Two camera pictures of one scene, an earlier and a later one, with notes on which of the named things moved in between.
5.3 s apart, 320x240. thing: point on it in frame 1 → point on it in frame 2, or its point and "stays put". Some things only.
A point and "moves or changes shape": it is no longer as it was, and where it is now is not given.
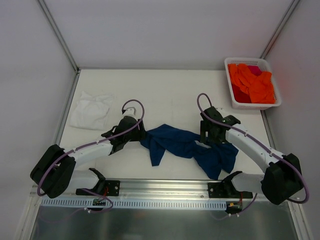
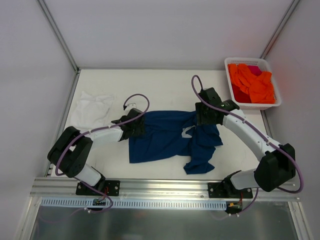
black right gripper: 204,132 → 202,115
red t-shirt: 240,96 stays put
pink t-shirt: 255,69 stays put
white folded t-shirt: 90,111 stays put
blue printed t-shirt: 211,160 moves or changes shape
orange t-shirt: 260,88 stays put
